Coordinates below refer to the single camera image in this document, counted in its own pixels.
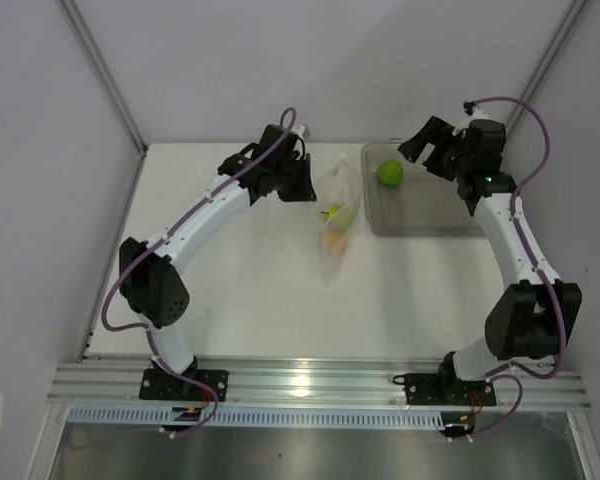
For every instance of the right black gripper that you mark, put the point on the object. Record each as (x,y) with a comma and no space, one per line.
(433,132)

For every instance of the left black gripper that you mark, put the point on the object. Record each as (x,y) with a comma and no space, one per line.
(305,192)

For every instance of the round green lime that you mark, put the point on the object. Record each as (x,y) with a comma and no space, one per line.
(390,173)

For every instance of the clear zip top bag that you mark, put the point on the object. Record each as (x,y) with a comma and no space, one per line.
(339,192)

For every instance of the green pear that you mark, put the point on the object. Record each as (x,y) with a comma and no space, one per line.
(338,218)

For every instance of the orange fruit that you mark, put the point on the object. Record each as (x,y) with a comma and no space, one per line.
(337,242)

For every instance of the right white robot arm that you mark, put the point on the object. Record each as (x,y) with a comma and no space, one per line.
(529,326)

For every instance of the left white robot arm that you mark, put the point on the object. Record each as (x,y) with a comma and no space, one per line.
(151,271)

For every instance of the clear plastic food container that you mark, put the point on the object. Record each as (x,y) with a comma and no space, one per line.
(423,205)

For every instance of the right aluminium frame post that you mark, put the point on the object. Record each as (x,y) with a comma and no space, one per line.
(555,47)

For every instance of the aluminium frame post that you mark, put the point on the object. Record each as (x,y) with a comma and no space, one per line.
(98,65)
(555,47)

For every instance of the aluminium mounting rail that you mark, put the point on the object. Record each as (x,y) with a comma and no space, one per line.
(252,382)

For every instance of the left aluminium frame post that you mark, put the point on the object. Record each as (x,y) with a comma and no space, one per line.
(98,65)

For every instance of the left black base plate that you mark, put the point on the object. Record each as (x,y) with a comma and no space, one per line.
(158,385)

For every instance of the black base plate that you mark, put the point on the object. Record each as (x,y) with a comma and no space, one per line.
(158,385)
(428,389)

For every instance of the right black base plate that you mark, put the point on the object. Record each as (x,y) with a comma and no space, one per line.
(428,389)

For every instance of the slotted white cable duct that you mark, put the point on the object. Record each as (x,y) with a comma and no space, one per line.
(392,419)

